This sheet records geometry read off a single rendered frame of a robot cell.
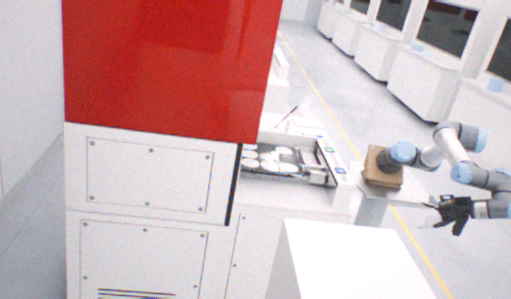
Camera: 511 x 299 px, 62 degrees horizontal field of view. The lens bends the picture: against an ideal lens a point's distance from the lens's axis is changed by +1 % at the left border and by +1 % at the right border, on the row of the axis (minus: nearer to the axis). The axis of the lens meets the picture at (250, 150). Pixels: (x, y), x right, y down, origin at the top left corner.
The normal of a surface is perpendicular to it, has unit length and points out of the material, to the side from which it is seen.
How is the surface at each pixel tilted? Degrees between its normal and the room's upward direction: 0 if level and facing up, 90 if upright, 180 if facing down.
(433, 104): 90
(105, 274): 90
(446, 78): 90
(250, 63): 90
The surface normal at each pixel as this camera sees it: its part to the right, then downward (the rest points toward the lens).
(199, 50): 0.06, 0.44
